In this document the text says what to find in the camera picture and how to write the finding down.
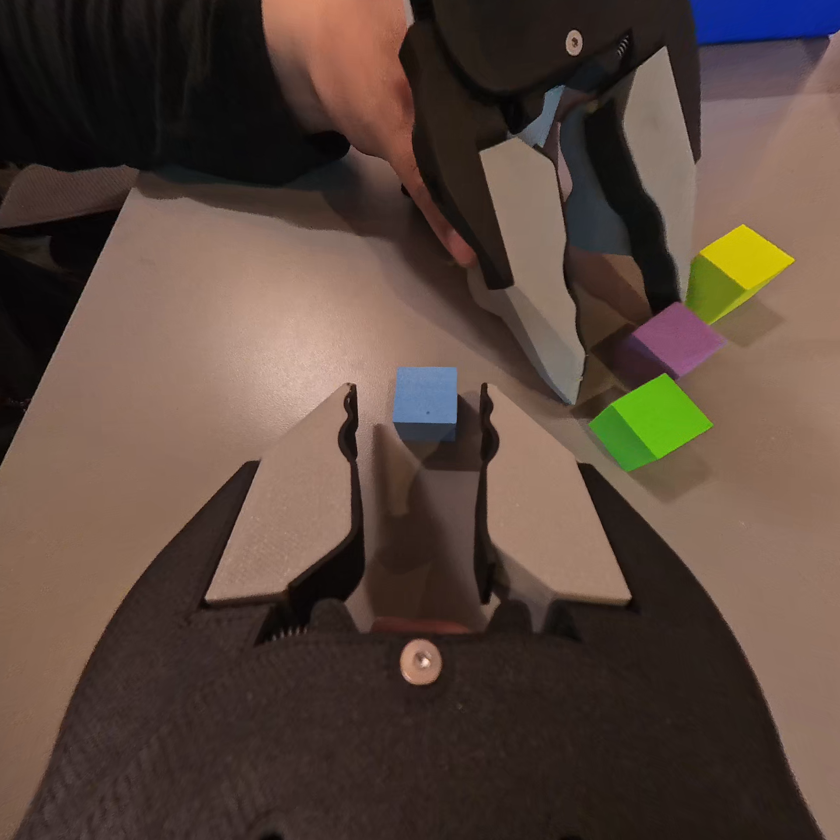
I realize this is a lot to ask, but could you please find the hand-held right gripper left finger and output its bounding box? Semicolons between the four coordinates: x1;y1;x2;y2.
205;382;366;608

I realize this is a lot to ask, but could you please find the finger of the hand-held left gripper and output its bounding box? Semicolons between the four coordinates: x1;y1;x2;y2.
467;134;587;406
583;46;698;315

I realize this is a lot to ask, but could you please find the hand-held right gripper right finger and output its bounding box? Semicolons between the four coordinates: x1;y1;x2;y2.
474;382;633;608

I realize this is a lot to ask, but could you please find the yellow foam cube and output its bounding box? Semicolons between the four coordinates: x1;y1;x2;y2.
686;224;795;326

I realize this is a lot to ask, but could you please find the green foam cube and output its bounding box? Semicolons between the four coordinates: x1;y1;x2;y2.
588;374;714;472

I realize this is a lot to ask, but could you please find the purple foam cube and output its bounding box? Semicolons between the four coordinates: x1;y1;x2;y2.
617;302;726;388

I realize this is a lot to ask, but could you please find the blue foam cube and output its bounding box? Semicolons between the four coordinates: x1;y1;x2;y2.
392;366;458;442

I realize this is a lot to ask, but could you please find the person's left forearm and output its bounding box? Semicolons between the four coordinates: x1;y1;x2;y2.
0;0;350;186

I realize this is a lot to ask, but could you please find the person's left hand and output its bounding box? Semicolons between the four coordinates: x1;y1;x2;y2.
262;0;479;269

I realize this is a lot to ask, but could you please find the blue plastic bin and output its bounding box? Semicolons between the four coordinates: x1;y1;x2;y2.
689;0;840;47

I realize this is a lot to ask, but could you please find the person's black clothing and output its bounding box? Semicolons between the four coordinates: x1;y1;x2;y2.
0;210;119;460

